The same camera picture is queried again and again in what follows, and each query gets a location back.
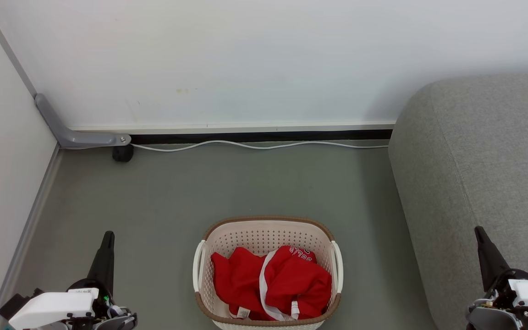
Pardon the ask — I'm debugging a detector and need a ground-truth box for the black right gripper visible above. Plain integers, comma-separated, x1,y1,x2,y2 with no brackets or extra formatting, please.
474,225,528,310

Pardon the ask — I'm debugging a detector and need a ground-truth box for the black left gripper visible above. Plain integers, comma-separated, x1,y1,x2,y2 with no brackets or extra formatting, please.
66,231,116,318

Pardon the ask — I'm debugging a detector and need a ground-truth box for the red garment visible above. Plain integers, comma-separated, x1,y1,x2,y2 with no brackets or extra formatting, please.
211,245,333,321

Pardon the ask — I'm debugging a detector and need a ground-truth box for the grey fabric sofa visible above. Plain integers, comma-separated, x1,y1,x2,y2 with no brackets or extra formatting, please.
388,73,528,330

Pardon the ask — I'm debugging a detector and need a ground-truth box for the cream perforated laundry basket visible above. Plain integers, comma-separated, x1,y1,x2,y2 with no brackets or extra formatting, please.
193,216,344,330

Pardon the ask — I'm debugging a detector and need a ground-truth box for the white and black baseboard strip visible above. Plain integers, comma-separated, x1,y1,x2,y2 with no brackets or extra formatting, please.
68,120,396,145

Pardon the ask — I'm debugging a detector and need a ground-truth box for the grey aluminium wall edge strip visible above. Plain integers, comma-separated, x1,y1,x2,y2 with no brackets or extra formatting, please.
0,143,61,330

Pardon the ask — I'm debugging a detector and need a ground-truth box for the black round bracket foot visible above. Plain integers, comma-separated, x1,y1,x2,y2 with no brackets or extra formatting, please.
112,144,135,163

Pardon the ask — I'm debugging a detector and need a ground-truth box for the grey metal panel support bracket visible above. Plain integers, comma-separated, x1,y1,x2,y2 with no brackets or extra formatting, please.
0,0,132,149

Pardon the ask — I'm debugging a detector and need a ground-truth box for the white floor cable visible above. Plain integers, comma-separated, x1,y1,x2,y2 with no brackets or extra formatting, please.
60,140,389,153

